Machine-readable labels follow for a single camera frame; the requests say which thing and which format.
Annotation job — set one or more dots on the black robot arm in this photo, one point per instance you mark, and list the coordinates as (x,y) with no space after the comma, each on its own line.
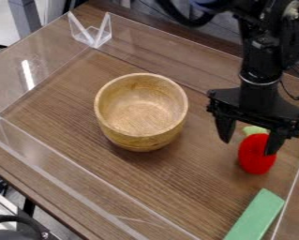
(269,28)

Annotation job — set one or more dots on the black device bottom left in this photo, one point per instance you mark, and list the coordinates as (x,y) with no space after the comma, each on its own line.
(27,229)

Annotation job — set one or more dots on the wooden bowl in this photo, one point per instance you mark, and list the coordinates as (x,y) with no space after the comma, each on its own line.
(142,109)

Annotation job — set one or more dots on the clear acrylic enclosure wall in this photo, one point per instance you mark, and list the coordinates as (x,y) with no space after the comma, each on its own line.
(181,193)

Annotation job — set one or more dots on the clear acrylic corner bracket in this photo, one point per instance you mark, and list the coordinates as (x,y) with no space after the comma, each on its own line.
(93,36)

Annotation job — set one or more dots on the red plush fruit green top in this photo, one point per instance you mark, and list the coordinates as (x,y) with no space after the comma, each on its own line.
(253,159)

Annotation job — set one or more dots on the grey post top left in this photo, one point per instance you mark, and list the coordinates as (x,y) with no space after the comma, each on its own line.
(26,16)

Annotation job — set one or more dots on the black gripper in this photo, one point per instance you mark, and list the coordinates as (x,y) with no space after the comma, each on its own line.
(257,104)

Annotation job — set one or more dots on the green rectangular block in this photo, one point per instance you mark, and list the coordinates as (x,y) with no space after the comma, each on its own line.
(257,218)

